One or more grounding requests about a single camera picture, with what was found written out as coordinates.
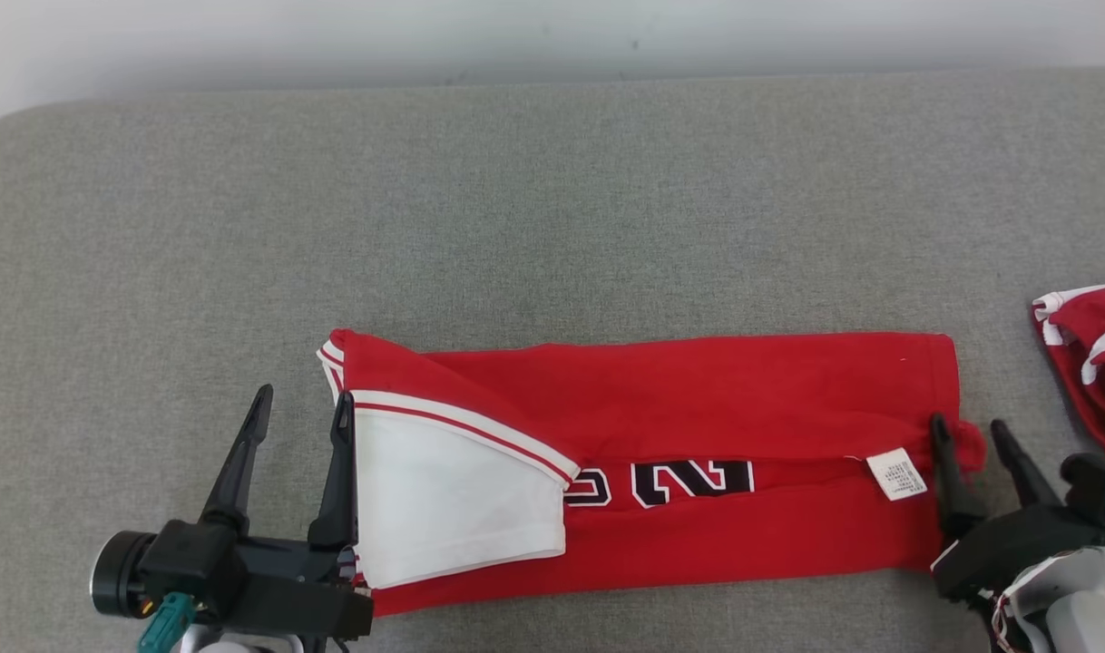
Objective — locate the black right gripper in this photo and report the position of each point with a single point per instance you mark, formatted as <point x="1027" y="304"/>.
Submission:
<point x="1015" y="544"/>

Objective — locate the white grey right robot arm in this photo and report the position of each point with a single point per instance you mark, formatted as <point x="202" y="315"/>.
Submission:
<point x="1088" y="626"/>

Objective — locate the red white-striped shorts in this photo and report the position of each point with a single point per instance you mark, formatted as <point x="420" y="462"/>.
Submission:
<point x="1097" y="363"/>

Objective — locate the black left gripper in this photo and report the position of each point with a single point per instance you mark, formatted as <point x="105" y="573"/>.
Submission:
<point x="262" y="580"/>

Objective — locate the grey fabric sofa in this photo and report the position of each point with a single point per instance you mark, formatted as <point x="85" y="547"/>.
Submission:
<point x="516" y="199"/>

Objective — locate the red white basketball jersey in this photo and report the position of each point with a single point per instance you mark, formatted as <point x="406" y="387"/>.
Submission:
<point x="698" y="399"/>

